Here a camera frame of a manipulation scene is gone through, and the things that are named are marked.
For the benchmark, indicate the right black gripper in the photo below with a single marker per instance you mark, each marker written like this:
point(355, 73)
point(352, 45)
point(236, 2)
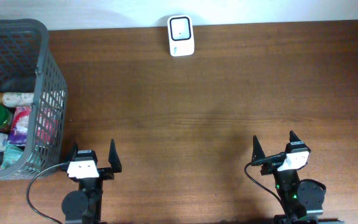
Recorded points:
point(257, 151)

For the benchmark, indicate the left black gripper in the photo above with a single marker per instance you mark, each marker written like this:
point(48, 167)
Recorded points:
point(107, 173)

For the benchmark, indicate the red purple tissue pack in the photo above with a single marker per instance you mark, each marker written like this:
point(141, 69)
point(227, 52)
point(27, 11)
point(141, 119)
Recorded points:
point(20, 124)

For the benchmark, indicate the white bamboo print tube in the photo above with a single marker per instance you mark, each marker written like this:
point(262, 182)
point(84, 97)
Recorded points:
point(16, 99)

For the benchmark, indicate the teal wet wipes pouch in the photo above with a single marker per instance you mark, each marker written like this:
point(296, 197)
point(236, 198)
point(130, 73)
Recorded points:
point(11, 155)

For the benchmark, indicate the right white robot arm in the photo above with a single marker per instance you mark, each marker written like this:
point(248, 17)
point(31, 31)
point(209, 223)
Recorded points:
point(301, 200)

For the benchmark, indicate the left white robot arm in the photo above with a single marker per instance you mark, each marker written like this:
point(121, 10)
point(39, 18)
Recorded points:
point(84, 205)

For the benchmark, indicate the white barcode scanner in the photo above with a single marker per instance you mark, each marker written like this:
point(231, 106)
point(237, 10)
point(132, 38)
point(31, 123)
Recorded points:
point(180, 35)

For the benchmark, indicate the grey plastic mesh basket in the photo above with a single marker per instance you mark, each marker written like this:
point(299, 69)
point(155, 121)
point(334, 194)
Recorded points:
point(27, 65)

